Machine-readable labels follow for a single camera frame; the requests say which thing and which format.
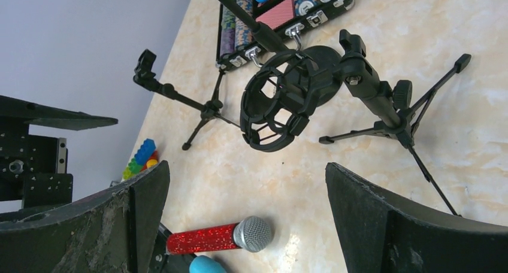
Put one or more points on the colourful toy blocks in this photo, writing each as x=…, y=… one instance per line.
x=145, y=157

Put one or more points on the black poker chip case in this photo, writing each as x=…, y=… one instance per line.
x=292, y=30

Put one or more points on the blue orange chip row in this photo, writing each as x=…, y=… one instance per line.
x=243, y=34

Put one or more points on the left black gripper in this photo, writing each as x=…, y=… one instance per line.
x=34, y=167

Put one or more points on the black tripod mic stand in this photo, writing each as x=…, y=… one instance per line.
x=146, y=78

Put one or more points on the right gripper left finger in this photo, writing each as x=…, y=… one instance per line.
x=113, y=230

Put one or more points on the red card deck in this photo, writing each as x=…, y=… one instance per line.
x=278, y=15

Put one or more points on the black round base mic stand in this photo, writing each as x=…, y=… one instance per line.
x=263, y=36

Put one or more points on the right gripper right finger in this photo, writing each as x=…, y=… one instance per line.
x=381, y=231

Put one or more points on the green blue chip row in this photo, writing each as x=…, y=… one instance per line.
x=227, y=32

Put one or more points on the red glitter microphone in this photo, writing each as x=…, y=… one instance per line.
x=252, y=234

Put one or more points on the light blue microphone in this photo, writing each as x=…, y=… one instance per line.
x=205, y=264

